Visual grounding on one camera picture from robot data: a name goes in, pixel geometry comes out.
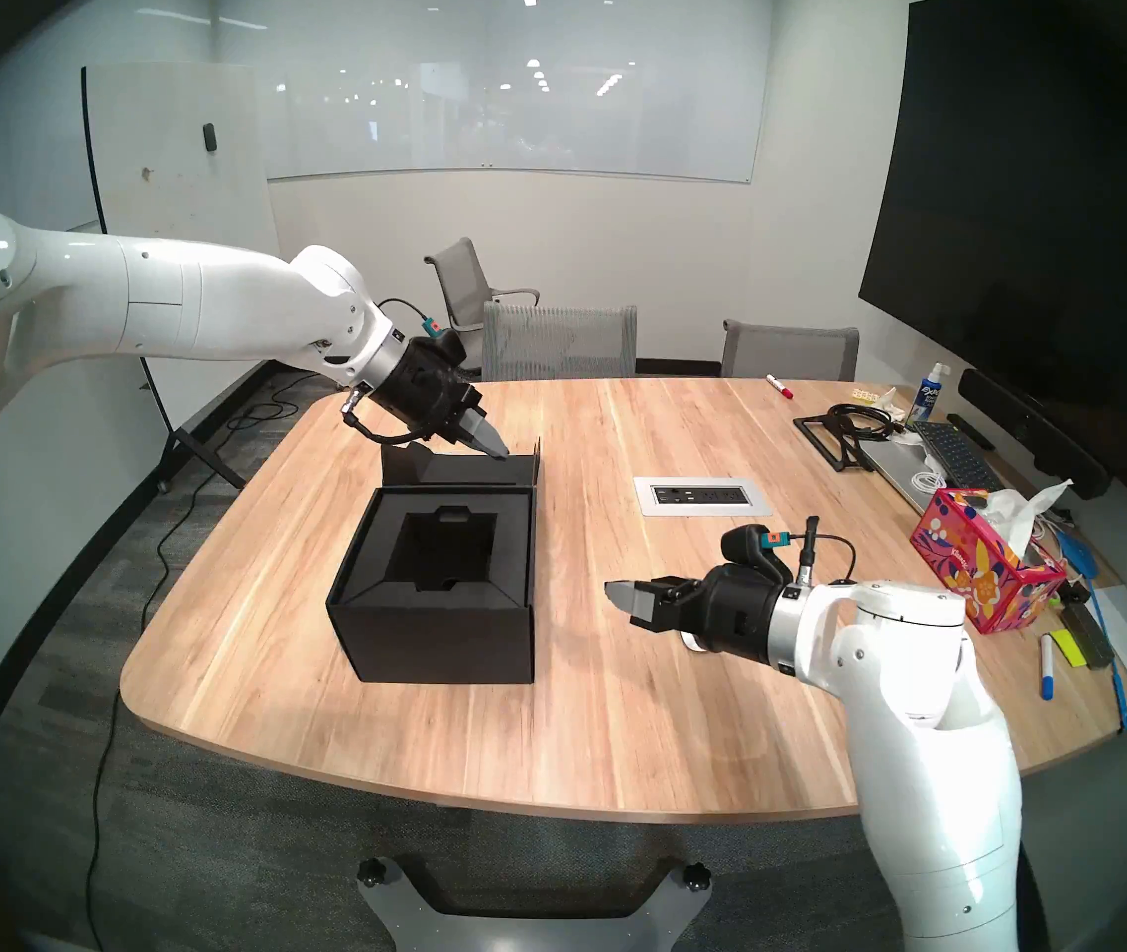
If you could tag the white computer mouse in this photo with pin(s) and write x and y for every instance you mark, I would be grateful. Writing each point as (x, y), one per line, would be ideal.
(694, 645)

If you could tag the blue fly swatter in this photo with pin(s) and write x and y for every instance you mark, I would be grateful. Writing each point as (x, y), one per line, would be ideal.
(1079, 553)

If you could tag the yellow sticky note pad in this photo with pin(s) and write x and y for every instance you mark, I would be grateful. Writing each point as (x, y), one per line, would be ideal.
(1065, 649)

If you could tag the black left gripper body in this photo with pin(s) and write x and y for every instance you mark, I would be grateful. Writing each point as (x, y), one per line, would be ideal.
(430, 390)

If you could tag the black laptop stand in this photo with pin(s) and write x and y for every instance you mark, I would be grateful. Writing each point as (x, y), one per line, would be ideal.
(821, 439)

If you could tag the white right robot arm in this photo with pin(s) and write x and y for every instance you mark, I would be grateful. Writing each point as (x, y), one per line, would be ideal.
(921, 762)

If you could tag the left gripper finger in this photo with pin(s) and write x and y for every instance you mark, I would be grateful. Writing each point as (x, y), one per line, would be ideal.
(484, 453)
(482, 432)

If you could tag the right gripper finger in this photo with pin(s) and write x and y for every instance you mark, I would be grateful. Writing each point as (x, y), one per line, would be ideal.
(688, 586)
(643, 605)

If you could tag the red capped marker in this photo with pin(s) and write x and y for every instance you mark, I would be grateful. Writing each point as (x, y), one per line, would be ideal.
(779, 387)

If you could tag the gray mesh office chair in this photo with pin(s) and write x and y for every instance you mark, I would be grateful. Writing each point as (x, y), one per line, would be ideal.
(559, 343)

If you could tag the rolling whiteboard on stand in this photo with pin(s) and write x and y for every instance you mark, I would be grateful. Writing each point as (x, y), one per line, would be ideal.
(187, 147)

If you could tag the silver table power panel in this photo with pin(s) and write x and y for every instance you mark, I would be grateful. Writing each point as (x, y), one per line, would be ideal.
(702, 497)

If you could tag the red floral tissue box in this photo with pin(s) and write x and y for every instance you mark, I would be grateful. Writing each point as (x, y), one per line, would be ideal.
(970, 553)

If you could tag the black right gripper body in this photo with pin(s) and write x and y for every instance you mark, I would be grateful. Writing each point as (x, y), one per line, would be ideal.
(737, 608)

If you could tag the white tissue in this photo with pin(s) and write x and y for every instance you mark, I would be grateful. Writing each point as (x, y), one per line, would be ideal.
(1020, 519)

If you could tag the gray plain-back office chair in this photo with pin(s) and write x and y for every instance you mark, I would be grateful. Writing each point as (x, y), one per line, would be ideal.
(790, 353)

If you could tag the black video conference bar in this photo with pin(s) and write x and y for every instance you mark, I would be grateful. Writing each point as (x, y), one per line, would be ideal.
(1030, 429)

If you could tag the glass wall whiteboard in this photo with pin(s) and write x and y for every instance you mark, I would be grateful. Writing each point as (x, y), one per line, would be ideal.
(514, 87)

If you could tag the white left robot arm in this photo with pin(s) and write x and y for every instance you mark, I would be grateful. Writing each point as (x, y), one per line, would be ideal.
(177, 296)

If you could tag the large black wall screen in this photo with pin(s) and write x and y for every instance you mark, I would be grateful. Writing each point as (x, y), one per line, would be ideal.
(1030, 196)

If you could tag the gray office chair with armrests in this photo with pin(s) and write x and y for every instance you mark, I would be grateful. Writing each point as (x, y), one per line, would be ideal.
(459, 281)

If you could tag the silver laptop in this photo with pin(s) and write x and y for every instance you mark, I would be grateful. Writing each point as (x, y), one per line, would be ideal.
(896, 469)

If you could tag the black cardboard box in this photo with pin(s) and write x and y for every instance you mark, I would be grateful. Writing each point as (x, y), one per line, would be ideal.
(444, 643)

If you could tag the whiteboard cleaner spray bottle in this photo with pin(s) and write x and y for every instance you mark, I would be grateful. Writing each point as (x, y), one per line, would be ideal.
(926, 397)

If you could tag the black keyboard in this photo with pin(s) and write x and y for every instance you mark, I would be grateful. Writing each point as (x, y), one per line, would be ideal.
(955, 454)

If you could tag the blue capped marker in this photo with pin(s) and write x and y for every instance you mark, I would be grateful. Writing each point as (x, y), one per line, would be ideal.
(1047, 667)

